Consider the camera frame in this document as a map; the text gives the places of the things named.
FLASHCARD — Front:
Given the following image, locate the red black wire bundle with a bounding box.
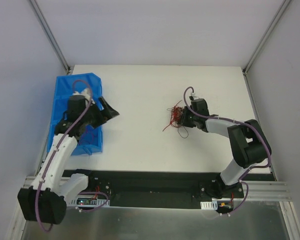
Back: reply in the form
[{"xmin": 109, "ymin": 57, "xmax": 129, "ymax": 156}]
[{"xmin": 162, "ymin": 99, "xmax": 191, "ymax": 139}]

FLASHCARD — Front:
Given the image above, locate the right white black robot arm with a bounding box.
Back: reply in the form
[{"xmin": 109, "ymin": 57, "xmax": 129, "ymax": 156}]
[{"xmin": 179, "ymin": 96, "xmax": 272, "ymax": 198}]

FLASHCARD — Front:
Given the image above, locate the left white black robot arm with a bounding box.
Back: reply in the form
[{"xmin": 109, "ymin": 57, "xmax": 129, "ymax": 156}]
[{"xmin": 17, "ymin": 94, "xmax": 119, "ymax": 225}]

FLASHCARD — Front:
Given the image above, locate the blue plastic compartment bin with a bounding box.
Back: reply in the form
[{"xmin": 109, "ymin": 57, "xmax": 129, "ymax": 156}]
[{"xmin": 46, "ymin": 73, "xmax": 103, "ymax": 156}]

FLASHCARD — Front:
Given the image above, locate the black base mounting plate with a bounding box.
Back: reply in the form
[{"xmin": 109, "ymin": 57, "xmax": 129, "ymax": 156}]
[{"xmin": 38, "ymin": 168, "xmax": 276, "ymax": 208}]

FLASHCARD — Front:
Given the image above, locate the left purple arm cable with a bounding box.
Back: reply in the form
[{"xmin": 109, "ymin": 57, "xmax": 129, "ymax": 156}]
[{"xmin": 34, "ymin": 79, "xmax": 108, "ymax": 233}]

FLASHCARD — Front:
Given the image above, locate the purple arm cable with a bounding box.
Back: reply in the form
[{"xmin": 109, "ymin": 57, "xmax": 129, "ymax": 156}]
[
  {"xmin": 34, "ymin": 79, "xmax": 108, "ymax": 233},
  {"xmin": 183, "ymin": 86, "xmax": 273, "ymax": 218}
]

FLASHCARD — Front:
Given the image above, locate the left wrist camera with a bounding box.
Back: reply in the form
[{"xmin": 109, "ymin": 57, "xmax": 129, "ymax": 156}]
[{"xmin": 72, "ymin": 88, "xmax": 92, "ymax": 101}]

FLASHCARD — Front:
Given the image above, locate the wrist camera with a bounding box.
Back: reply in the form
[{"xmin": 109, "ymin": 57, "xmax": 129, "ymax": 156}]
[
  {"xmin": 72, "ymin": 88, "xmax": 92, "ymax": 101},
  {"xmin": 189, "ymin": 92, "xmax": 199, "ymax": 101}
]

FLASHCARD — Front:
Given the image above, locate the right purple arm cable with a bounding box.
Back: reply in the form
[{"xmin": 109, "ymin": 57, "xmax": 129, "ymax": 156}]
[{"xmin": 183, "ymin": 86, "xmax": 273, "ymax": 218}]

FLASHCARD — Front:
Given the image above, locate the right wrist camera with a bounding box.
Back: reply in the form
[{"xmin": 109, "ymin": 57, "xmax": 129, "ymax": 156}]
[{"xmin": 189, "ymin": 92, "xmax": 199, "ymax": 101}]

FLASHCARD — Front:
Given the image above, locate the right white cable duct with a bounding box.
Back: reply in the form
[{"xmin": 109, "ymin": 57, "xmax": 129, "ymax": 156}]
[{"xmin": 200, "ymin": 200, "xmax": 218, "ymax": 211}]

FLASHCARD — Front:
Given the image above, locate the white cable duct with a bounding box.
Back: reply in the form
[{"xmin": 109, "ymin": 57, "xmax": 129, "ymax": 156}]
[
  {"xmin": 200, "ymin": 200, "xmax": 218, "ymax": 211},
  {"xmin": 67, "ymin": 196, "xmax": 110, "ymax": 208}
]

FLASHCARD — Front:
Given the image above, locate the left white cable duct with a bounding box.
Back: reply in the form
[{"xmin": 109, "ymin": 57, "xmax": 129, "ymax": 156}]
[{"xmin": 67, "ymin": 196, "xmax": 110, "ymax": 208}]

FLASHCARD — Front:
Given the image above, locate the left aluminium corner post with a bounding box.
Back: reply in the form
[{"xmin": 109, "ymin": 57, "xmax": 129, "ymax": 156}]
[{"xmin": 27, "ymin": 0, "xmax": 71, "ymax": 75}]

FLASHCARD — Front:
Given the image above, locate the aluminium corner post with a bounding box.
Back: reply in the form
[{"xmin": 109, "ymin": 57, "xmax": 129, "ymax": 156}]
[
  {"xmin": 27, "ymin": 0, "xmax": 71, "ymax": 75},
  {"xmin": 242, "ymin": 0, "xmax": 293, "ymax": 76}
]

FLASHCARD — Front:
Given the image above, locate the aluminium front rail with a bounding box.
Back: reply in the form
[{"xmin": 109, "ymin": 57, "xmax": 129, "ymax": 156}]
[{"xmin": 22, "ymin": 175, "xmax": 293, "ymax": 201}]

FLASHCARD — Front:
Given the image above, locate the right aluminium corner post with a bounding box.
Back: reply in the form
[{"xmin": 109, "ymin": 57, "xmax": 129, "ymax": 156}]
[{"xmin": 242, "ymin": 0, "xmax": 293, "ymax": 76}]

